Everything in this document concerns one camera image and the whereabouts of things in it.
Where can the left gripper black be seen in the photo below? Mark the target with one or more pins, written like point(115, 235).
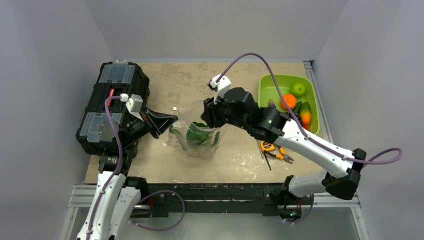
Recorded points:
point(154, 121)

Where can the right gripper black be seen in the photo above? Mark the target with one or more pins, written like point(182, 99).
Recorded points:
point(210, 113)

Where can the green toy bok choy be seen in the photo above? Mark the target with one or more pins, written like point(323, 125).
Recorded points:
point(200, 134)

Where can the clear zip top bag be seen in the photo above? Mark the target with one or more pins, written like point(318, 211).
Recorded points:
point(187, 115)

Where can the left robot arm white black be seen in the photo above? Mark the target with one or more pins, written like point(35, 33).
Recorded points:
point(117, 193)

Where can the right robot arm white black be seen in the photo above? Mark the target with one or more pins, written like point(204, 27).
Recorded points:
point(341, 173)

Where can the purple toy eggplant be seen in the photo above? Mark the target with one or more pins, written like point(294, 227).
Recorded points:
point(271, 104)

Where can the yellow tape measure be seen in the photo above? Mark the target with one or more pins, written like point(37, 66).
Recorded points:
point(267, 147)

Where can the green plastic basket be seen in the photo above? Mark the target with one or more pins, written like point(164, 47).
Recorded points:
point(268, 91)

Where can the black plastic toolbox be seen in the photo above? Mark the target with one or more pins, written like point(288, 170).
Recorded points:
point(112, 79)

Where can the orange toy fruit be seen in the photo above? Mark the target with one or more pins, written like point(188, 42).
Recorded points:
point(289, 102)

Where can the toy cucumber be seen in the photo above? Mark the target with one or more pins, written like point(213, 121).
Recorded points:
point(297, 108)

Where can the green toy apple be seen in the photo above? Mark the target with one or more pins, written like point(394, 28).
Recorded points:
point(298, 90)

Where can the toy mango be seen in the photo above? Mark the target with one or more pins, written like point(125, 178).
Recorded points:
point(305, 113)

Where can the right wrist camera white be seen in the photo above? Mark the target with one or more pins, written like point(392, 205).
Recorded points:
point(220, 85)

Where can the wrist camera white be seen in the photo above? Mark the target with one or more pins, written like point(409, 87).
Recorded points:
point(220, 85)
point(133, 103)

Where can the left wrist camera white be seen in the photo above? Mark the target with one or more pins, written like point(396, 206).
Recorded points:
point(133, 103)

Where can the orange handled pliers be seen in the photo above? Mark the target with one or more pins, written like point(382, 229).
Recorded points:
point(280, 154)

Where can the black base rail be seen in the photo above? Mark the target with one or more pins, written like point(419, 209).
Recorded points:
point(267, 199)

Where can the aluminium frame rail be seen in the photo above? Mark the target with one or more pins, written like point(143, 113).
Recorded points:
point(82, 196)

